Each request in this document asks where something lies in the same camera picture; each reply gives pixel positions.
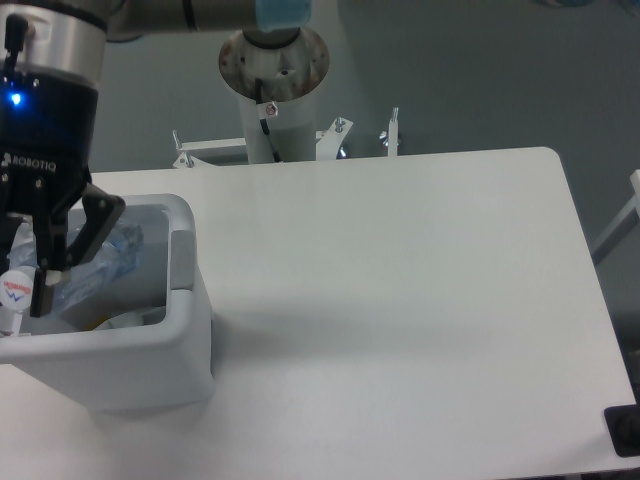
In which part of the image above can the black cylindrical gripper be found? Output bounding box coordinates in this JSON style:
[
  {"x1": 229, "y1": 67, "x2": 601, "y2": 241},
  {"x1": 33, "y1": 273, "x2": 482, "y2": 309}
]
[{"x1": 0, "y1": 1, "x2": 126, "y2": 318}]

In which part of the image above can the clear plastic water bottle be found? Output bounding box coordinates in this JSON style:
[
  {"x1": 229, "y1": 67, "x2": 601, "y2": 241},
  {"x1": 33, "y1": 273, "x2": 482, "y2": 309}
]
[{"x1": 1, "y1": 220, "x2": 144, "y2": 314}]

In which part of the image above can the white paper wrapper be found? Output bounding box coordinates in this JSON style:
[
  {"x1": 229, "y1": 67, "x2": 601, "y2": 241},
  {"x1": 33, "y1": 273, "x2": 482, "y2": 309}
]
[{"x1": 95, "y1": 306, "x2": 166, "y2": 331}]

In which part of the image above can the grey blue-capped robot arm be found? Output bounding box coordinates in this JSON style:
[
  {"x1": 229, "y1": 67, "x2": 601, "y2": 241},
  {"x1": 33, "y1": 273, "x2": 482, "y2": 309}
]
[{"x1": 1, "y1": 1, "x2": 312, "y2": 317}]

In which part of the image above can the white open trash can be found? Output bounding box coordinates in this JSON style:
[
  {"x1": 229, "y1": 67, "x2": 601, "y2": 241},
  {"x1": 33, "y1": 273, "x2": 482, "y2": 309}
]
[{"x1": 1, "y1": 194, "x2": 214, "y2": 411}]

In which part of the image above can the black cable on pedestal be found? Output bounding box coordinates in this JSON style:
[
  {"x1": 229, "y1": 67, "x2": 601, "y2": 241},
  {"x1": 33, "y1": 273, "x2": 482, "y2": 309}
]
[{"x1": 254, "y1": 77, "x2": 283, "y2": 164}]

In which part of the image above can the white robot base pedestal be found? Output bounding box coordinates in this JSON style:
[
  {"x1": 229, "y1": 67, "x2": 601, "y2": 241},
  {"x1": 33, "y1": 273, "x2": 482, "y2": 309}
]
[{"x1": 218, "y1": 27, "x2": 330, "y2": 161}]

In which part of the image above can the white metal frame bracket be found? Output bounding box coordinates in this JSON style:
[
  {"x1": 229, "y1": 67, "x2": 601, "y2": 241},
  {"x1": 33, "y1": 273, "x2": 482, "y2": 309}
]
[{"x1": 171, "y1": 106, "x2": 402, "y2": 169}]

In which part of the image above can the white frame leg right edge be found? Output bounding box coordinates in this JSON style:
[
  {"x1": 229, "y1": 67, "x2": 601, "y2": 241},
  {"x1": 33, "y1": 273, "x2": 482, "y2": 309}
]
[{"x1": 591, "y1": 169, "x2": 639, "y2": 265}]

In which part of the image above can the black table clamp mount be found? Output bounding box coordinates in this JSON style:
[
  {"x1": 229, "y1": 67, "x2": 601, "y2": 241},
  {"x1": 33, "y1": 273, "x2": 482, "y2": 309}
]
[{"x1": 604, "y1": 404, "x2": 639, "y2": 458}]

